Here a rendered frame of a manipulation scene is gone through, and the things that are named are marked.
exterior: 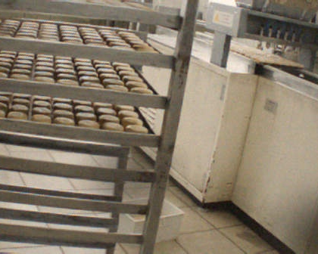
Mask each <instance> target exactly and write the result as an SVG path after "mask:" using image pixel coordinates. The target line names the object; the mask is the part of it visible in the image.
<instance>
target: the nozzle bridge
mask: <svg viewBox="0 0 318 254"><path fill-rule="evenodd" d="M265 17H267V18H268V20H269V23H268V29H267V30H265V31H264V32H263V36H260V28H261V25H262V24H263V29H266V28H267V19H266V18H265ZM206 20H207V23H206V28H208V29H211V30H213V31H214V41H213V45H212V49H211V53H210V63H212V64H214V65H216V66H219V67H225V68H227V65H226V64H227V60H228V56H229V49H230V42H231V38H232V36H233V37H236V38H240V39H250V40H255V41H261V42H272V43H273V44H277V45H287V46H292V47H297V48H301V52H300V54H299V61H298V64H302V65H303V66H304V67H307V68H310V69H309V71H308V72H310V73H313V66H314V63H315V57H316V52H317V51H318V24H315V23H308V22H304V21H302V20H296V19H291V18H287V17H281V16H279V15H275V14H267V13H263V12H259V11H254V10H250V9H246V8H239V7H236V6H235V5H228V4H222V3H218V2H209V8H208V12H207V19H206ZM275 20H276V22H277V24H276V22H275ZM282 21H283V22H284V23H283V22H282ZM289 22H291V24H290V23H289ZM284 24H285V29H288V34H289V35H290V33H291V35H290V36H288V38H287V40H286V41H285V40H284V33H285V30H284V32H283V33H282V31H283V28H284ZM297 24H298V25H297ZM270 25H271V26H272V27H273V28H272V30H273V31H272V32H274V29H275V27H276V26H277V28H276V31H275V32H274V33H272V34H271V38H269V37H268V32H269V28H270ZM305 26H306V27H307V29H306V27H305ZM278 27H280V33H282V34H281V35H279V39H276V32H277V30H278ZM292 27H293V30H292ZM299 27H300V30H301V32H302V33H303V34H302V38H304V37H305V35H306V32H307V35H306V37H305V39H302V43H299V42H298V41H299V35H300V34H301V32H300V33H299V35H298V32H299ZM291 30H292V32H291ZM294 30H295V36H297V35H298V37H297V38H295V41H294V42H292V33H293V31H294Z"/></svg>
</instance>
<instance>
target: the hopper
mask: <svg viewBox="0 0 318 254"><path fill-rule="evenodd" d="M234 2H235V4H236V6H237V7H239V8H246V9H250V10H254V11H259V12H263V13H267V14H275V15H279V16H281V17H287V18H291V19H296V20H302V21H304V22H308V23H309V22H310V21H311V19H312V18H313V16H314V15H316V13H317V12H318V1H316V0H234Z"/></svg>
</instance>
